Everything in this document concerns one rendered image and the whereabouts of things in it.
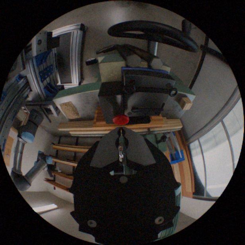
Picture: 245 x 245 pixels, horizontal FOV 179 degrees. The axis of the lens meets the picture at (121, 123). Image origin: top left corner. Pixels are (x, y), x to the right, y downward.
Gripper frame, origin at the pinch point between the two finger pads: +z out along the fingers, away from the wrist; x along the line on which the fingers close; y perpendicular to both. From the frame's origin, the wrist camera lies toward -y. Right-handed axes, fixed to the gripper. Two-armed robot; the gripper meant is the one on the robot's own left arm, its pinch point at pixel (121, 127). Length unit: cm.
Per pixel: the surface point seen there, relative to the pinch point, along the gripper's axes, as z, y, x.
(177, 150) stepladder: 41, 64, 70
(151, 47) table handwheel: 13.0, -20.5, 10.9
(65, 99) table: 13.4, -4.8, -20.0
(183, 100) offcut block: 12.6, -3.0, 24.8
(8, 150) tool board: -11, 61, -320
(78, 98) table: 13.7, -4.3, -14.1
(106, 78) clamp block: 4.4, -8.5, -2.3
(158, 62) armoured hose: 1.5, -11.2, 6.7
